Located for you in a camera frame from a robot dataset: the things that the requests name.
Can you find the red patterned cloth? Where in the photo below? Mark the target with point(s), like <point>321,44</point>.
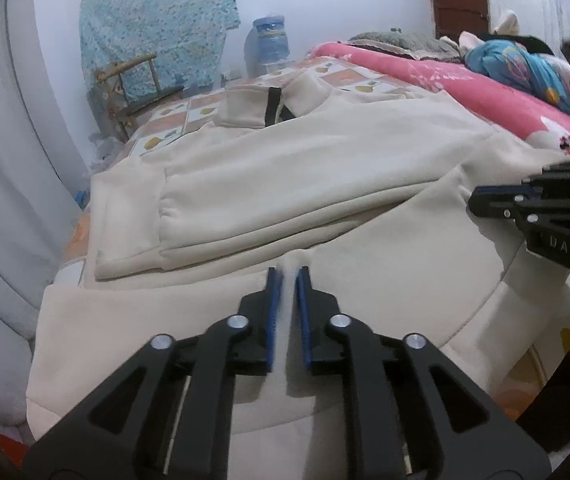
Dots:
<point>0,432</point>

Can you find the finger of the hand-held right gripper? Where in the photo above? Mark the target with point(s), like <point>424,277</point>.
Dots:
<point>505,190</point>
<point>490,206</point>

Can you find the blue water jug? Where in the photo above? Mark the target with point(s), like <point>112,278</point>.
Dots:
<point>270,42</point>

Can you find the tile patterned tablecloth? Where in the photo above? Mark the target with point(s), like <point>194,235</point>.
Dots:
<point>175,117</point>

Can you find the brown wooden door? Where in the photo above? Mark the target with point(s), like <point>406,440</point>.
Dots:
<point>457,0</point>

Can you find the wooden chair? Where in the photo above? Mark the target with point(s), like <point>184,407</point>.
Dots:
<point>145,106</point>

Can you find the pink floral blanket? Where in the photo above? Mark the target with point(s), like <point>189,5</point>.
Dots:
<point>465,85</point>

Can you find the white plastic bag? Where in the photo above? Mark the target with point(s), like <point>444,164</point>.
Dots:
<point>102,147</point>

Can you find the white plush toy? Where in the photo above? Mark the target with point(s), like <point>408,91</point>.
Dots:
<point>507,22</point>

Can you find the blue printed clothing bundle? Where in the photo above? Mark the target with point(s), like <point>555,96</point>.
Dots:
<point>510,60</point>

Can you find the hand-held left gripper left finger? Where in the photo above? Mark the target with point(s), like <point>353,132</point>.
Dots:
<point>274,310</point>

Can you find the white curtain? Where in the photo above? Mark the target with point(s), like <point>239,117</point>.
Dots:
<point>10,160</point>

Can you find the beige zip jacket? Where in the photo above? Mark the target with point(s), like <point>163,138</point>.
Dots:
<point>315,160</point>

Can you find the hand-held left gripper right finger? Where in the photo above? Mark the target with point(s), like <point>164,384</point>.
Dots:
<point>305,310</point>

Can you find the small blue object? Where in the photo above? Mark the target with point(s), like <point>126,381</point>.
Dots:
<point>81,198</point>

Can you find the teal patterned cloth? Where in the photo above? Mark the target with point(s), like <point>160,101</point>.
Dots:
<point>165,25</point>

